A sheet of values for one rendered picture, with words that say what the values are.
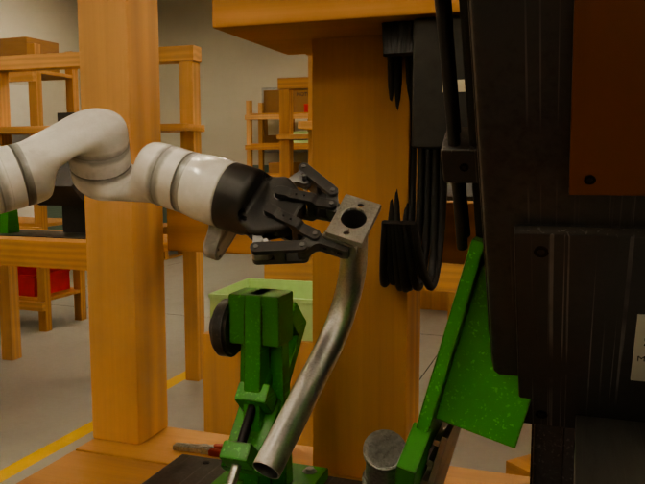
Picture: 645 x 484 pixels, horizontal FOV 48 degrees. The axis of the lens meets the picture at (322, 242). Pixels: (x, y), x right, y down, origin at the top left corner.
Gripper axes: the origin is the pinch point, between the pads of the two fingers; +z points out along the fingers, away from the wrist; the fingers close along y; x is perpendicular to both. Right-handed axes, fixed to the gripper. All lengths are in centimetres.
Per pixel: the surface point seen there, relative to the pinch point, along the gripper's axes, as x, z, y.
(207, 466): 41.4, -15.1, -17.0
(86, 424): 285, -163, 41
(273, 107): 716, -419, 697
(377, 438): 0.9, 10.9, -19.4
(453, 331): -8.0, 14.5, -12.0
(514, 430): -2.5, 21.5, -15.8
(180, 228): 33, -36, 14
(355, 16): -8.0, -8.7, 24.3
